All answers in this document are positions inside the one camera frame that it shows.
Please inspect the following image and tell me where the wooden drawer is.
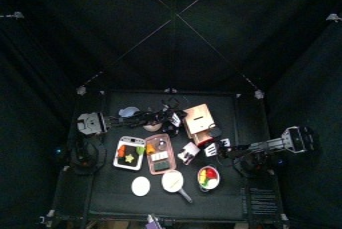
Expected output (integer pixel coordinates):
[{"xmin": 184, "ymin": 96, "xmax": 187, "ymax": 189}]
[{"xmin": 191, "ymin": 130, "xmax": 216, "ymax": 148}]

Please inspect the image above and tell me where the wooden box with slot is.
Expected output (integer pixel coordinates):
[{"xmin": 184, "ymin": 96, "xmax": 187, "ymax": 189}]
[{"xmin": 181, "ymin": 103, "xmax": 216, "ymax": 135}]

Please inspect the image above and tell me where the pale egg-shaped bowl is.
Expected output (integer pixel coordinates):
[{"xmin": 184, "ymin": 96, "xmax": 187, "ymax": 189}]
[{"xmin": 141, "ymin": 121, "xmax": 164, "ymax": 133}]

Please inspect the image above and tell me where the white paper sheet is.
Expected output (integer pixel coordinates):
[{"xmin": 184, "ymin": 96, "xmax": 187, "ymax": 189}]
[{"xmin": 176, "ymin": 141, "xmax": 201, "ymax": 166}]

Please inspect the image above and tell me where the toy pot with vegetables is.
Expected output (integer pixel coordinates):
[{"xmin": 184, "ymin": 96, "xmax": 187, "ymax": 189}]
[{"xmin": 196, "ymin": 165, "xmax": 221, "ymax": 193}]

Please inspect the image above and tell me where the pale blue plate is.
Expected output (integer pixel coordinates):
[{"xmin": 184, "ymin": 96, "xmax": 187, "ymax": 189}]
[{"xmin": 117, "ymin": 106, "xmax": 141, "ymax": 118}]

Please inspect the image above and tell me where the pink plastic tray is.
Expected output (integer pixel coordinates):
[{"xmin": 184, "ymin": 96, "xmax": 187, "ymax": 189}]
[{"xmin": 144, "ymin": 133, "xmax": 177, "ymax": 176}]

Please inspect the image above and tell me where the white toy food block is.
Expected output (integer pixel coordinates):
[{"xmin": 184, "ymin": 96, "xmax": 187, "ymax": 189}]
[{"xmin": 149, "ymin": 151, "xmax": 169, "ymax": 162}]

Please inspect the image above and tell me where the dark green toy food block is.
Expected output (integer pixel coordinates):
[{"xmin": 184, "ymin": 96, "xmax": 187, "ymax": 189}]
[{"xmin": 153, "ymin": 161, "xmax": 171, "ymax": 172}]

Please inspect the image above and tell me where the orange toy carrot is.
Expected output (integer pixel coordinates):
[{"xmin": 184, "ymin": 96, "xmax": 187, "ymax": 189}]
[{"xmin": 116, "ymin": 144, "xmax": 127, "ymax": 159}]

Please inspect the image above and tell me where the white plastic tray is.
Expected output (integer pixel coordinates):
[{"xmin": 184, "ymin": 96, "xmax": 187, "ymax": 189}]
[{"xmin": 112, "ymin": 135, "xmax": 147, "ymax": 172}]

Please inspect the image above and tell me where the white round plate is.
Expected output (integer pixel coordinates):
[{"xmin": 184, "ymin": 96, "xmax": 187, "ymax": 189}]
[{"xmin": 129, "ymin": 176, "xmax": 152, "ymax": 197}]

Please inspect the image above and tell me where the purple object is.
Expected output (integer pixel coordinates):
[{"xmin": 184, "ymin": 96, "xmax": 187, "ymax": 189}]
[{"xmin": 144, "ymin": 214, "xmax": 164, "ymax": 229}]

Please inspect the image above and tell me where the black cable bundle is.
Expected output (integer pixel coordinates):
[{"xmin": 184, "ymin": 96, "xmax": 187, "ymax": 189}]
[{"xmin": 65, "ymin": 135, "xmax": 108, "ymax": 177}]

